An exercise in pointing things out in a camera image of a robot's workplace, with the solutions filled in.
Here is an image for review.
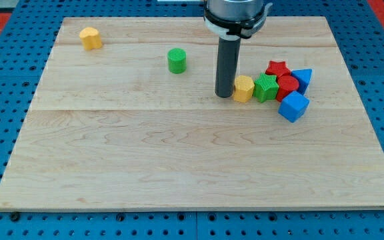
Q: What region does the light wooden board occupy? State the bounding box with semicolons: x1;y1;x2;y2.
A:
0;17;384;212

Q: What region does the red cylinder block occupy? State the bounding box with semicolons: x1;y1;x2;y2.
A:
275;75;299;102

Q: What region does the yellow heart block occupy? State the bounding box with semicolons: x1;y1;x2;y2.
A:
79;27;103;51

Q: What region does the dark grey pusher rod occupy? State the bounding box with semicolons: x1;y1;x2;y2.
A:
215;38;241;98

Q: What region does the green star block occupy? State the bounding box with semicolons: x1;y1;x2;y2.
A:
253;73;279;103

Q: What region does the yellow hexagon block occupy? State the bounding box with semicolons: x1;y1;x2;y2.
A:
233;75;255;103

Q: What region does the grey robot arm flange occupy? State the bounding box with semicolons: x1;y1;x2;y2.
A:
203;0;273;41

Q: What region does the blue triangle block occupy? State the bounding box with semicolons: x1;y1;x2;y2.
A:
291;69;313;95

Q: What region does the blue cube block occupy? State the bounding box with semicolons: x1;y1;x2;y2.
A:
278;91;310;123

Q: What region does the red star block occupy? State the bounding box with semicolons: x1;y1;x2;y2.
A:
265;61;291;77

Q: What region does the green cylinder block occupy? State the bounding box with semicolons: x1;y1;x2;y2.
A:
167;48;187;74

